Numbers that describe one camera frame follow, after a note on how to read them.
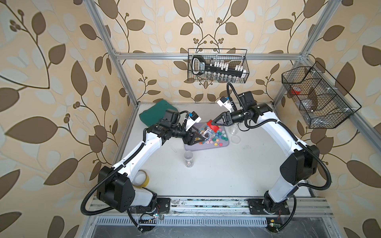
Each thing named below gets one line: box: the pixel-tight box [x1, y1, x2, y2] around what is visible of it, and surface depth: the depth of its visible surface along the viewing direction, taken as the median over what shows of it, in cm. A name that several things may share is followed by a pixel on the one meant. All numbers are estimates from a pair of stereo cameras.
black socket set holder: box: [191, 55, 248, 78], surface depth 86 cm
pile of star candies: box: [198, 127, 229, 147], surface depth 101 cm
